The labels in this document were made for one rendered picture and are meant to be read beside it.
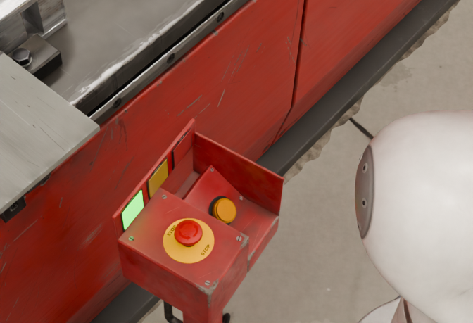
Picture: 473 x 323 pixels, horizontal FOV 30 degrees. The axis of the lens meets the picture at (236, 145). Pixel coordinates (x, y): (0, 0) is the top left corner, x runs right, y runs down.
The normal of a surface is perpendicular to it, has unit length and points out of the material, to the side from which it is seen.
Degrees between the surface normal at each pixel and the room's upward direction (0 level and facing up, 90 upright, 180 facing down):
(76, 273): 90
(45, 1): 90
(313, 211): 0
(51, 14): 90
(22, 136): 0
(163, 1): 0
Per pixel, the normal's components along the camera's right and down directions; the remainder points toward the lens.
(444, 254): -0.18, 0.55
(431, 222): -0.24, 0.29
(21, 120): 0.02, -0.57
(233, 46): 0.76, 0.55
